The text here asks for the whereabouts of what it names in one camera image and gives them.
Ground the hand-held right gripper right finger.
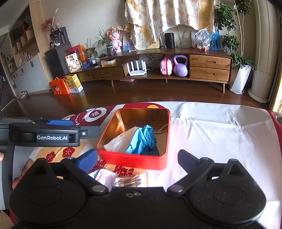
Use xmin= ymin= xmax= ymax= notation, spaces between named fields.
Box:
xmin=166 ymin=149 xmax=246 ymax=196

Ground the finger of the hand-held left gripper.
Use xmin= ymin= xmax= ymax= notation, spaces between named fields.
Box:
xmin=78 ymin=125 xmax=102 ymax=139
xmin=46 ymin=118 xmax=74 ymax=128

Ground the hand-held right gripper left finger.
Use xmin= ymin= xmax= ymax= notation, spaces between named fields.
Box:
xmin=33 ymin=148 xmax=109 ymax=195

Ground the red tin box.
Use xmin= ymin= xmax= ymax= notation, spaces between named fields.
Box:
xmin=96 ymin=108 xmax=171 ymax=170

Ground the pink and white packet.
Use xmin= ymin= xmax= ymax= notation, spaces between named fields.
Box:
xmin=88 ymin=168 xmax=119 ymax=187

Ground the white plastic bag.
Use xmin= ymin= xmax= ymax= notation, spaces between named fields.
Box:
xmin=103 ymin=126 xmax=139 ymax=153

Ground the orange gift box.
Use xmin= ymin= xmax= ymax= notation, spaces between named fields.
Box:
xmin=49 ymin=77 xmax=71 ymax=95

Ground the yellow gift box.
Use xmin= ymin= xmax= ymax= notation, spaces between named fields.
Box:
xmin=63 ymin=74 xmax=84 ymax=93

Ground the white and red printed tablecloth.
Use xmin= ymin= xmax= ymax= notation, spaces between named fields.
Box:
xmin=0 ymin=101 xmax=282 ymax=229

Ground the beige striped packet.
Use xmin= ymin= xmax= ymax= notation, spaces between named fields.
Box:
xmin=113 ymin=173 xmax=148 ymax=188

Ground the blue cloth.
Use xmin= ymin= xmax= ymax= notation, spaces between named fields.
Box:
xmin=125 ymin=125 xmax=157 ymax=154

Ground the white low cabinet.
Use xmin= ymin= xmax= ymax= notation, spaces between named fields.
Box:
xmin=7 ymin=54 xmax=53 ymax=94

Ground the dark wooden drawer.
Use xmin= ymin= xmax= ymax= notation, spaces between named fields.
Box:
xmin=90 ymin=67 xmax=129 ymax=79

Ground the yellow and white box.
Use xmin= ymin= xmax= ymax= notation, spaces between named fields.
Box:
xmin=65 ymin=53 xmax=81 ymax=73

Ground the black cabinet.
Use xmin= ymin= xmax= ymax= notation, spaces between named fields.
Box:
xmin=44 ymin=46 xmax=73 ymax=75

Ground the small wooden box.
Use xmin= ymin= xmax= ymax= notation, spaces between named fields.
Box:
xmin=101 ymin=58 xmax=117 ymax=67

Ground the wooden tv cabinet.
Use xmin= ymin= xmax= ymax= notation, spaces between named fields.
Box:
xmin=74 ymin=47 xmax=233 ymax=93

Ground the small potted plant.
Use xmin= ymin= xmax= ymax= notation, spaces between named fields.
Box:
xmin=85 ymin=38 xmax=98 ymax=64

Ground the white router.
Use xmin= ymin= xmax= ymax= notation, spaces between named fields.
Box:
xmin=126 ymin=60 xmax=148 ymax=76

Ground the black coffee machine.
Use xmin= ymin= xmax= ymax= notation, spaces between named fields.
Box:
xmin=49 ymin=26 xmax=68 ymax=49

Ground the wide wooden drawer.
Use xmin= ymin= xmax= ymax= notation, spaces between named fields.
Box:
xmin=189 ymin=67 xmax=231 ymax=81
xmin=189 ymin=55 xmax=231 ymax=70

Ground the green plant in dark pot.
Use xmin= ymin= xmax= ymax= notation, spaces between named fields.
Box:
xmin=95 ymin=27 xmax=116 ymax=56

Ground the purple kettlebell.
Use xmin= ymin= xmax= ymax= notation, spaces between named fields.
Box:
xmin=173 ymin=55 xmax=189 ymax=77

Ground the pink plush toy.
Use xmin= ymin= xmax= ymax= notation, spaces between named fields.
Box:
xmin=107 ymin=26 xmax=122 ymax=53

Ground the pink case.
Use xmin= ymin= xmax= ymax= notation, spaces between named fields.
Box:
xmin=160 ymin=57 xmax=173 ymax=76

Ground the small figurine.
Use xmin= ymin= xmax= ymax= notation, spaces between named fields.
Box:
xmin=50 ymin=21 xmax=62 ymax=33

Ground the white planter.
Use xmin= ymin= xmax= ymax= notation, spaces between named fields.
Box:
xmin=230 ymin=65 xmax=253 ymax=95

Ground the yellow curtain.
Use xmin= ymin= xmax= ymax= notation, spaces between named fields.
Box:
xmin=270 ymin=55 xmax=282 ymax=113

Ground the black speaker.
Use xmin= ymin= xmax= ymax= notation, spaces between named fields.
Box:
xmin=165 ymin=33 xmax=175 ymax=48

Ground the blue packet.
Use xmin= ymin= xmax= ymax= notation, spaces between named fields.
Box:
xmin=210 ymin=30 xmax=221 ymax=51

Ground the clear plastic bag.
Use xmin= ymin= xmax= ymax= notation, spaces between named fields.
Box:
xmin=194 ymin=26 xmax=212 ymax=52

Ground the beige standing air conditioner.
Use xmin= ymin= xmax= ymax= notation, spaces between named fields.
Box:
xmin=248 ymin=0 xmax=280 ymax=103

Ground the tall green plant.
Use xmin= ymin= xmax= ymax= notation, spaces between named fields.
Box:
xmin=214 ymin=0 xmax=255 ymax=70

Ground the floral curtain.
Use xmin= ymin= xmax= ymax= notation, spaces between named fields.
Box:
xmin=124 ymin=0 xmax=217 ymax=51

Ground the wooden wall shelf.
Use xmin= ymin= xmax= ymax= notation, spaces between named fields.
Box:
xmin=9 ymin=0 xmax=52 ymax=55

